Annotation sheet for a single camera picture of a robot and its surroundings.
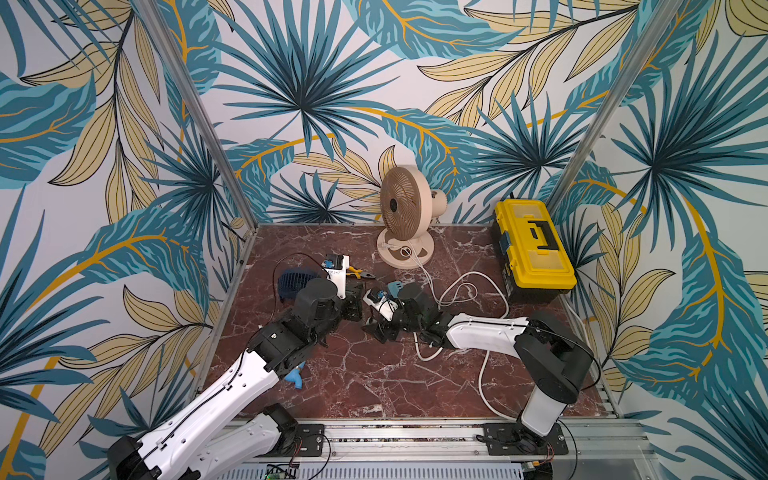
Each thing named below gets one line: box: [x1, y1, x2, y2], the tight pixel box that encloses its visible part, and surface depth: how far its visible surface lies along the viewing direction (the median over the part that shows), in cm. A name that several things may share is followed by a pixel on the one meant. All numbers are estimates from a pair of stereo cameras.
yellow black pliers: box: [346, 266, 376, 279], surface depth 105 cm
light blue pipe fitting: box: [284, 361, 306, 389], surface depth 83 cm
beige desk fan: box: [376, 165, 448, 269], surface depth 97 cm
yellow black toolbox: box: [492, 199, 577, 304], surface depth 92 cm
